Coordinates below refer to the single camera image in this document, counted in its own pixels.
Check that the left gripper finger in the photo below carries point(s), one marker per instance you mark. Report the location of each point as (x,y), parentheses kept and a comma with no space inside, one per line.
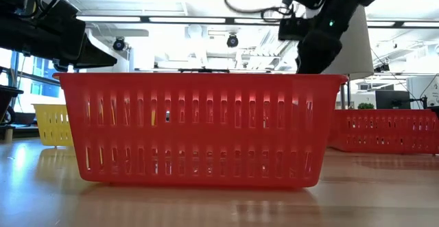
(92,57)

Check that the yellow slotted plastic basket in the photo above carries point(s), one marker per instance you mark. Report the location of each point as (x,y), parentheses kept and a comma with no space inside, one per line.
(51,134)

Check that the red slotted plastic basket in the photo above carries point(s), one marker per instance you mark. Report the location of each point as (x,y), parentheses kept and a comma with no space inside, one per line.
(384,132)
(205,136)

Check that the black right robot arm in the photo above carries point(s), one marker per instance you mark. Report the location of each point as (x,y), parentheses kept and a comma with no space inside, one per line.
(343,4)

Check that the black round ceiling fixture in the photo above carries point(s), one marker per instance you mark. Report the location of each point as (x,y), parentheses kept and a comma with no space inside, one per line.
(232,40)
(119,44)

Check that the white shade wooden base lamp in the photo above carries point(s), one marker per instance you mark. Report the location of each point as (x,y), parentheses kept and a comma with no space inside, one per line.
(356,48)

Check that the green background potted plant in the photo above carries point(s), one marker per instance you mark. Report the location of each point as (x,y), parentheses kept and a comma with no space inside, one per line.
(366,106)

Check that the black computer monitor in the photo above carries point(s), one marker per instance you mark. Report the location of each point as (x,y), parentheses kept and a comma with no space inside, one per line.
(392,99)

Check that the black background table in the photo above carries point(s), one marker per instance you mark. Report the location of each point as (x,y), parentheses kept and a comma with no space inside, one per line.
(204,70)

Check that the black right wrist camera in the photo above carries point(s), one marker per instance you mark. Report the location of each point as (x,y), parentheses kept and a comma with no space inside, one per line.
(293,28)

